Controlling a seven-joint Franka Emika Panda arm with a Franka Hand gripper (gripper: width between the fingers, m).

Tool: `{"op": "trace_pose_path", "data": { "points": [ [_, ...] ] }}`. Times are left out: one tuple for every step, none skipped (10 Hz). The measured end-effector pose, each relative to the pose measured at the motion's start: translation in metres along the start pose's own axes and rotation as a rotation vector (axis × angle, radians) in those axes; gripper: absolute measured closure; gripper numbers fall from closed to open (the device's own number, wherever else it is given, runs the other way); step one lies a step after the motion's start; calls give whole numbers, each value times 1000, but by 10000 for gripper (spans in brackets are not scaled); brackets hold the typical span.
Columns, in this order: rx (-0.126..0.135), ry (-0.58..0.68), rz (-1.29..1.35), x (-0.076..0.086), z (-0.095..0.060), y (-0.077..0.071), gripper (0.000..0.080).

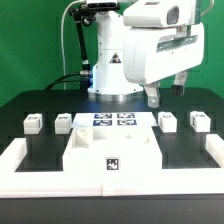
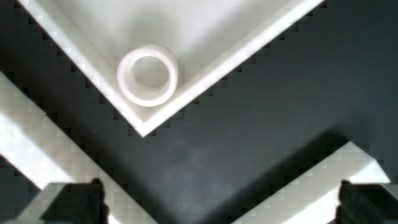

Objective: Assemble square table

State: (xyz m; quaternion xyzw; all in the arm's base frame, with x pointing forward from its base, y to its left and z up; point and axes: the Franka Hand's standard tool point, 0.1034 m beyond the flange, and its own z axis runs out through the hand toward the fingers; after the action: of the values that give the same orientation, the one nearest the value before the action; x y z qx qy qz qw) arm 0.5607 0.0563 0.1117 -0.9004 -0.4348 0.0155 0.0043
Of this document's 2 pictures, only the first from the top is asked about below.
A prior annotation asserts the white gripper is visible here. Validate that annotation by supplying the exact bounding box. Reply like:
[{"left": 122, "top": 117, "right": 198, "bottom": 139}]
[{"left": 123, "top": 23, "right": 204, "bottom": 108}]

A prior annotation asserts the white square tabletop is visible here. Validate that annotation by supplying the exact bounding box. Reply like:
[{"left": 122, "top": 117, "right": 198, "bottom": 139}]
[{"left": 62, "top": 127, "right": 162, "bottom": 173}]

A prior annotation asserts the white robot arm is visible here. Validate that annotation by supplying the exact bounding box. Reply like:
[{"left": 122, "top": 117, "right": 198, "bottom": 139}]
[{"left": 87, "top": 0, "right": 205, "bottom": 108}]

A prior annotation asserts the white sheet with fiducial markers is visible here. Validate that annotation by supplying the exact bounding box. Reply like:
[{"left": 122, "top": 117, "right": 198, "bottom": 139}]
[{"left": 72, "top": 112, "right": 157, "bottom": 127}]

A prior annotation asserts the white U-shaped obstacle fence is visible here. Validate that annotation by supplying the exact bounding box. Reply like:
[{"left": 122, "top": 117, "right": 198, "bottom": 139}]
[{"left": 0, "top": 138, "right": 224, "bottom": 198}]

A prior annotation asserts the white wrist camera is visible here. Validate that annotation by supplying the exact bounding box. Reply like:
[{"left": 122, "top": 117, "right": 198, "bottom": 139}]
[{"left": 123, "top": 0, "right": 190, "bottom": 28}]

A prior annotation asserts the white cable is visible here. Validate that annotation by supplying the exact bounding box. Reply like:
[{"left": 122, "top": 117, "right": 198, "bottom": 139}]
[{"left": 60, "top": 0, "right": 88, "bottom": 90}]

